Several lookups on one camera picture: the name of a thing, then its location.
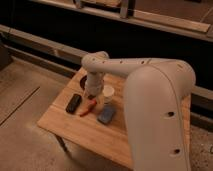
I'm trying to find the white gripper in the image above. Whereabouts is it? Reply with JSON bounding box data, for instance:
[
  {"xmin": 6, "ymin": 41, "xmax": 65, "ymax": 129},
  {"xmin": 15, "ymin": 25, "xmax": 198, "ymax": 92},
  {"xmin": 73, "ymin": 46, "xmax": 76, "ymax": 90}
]
[{"xmin": 85, "ymin": 74, "xmax": 104, "ymax": 100}]

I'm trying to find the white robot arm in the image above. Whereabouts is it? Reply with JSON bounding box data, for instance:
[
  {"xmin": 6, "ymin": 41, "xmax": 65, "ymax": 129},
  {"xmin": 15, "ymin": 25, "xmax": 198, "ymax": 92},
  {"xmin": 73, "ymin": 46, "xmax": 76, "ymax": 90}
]
[{"xmin": 82, "ymin": 51, "xmax": 196, "ymax": 171}]

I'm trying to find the white paper cup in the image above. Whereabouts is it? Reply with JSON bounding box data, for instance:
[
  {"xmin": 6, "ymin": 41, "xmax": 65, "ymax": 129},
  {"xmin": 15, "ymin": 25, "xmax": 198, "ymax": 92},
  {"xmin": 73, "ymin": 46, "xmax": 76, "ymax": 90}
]
[{"xmin": 103, "ymin": 85, "xmax": 115, "ymax": 104}]

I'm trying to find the black rectangular device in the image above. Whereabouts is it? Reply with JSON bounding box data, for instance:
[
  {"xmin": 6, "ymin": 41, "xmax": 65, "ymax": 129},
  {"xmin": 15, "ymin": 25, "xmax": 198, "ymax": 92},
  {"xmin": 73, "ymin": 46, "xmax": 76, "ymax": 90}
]
[{"xmin": 66, "ymin": 94, "xmax": 82, "ymax": 113}]

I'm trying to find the blue sponge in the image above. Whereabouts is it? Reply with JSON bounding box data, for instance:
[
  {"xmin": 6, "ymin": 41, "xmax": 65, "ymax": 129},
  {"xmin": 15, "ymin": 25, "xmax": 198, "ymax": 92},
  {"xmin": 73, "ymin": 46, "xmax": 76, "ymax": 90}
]
[{"xmin": 97, "ymin": 105, "xmax": 116, "ymax": 124}]

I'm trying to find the wooden table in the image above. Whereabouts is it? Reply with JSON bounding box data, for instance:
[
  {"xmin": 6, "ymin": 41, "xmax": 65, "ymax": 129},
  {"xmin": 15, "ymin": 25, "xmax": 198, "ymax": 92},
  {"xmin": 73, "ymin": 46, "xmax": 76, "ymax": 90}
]
[{"xmin": 38, "ymin": 74, "xmax": 134, "ymax": 171}]

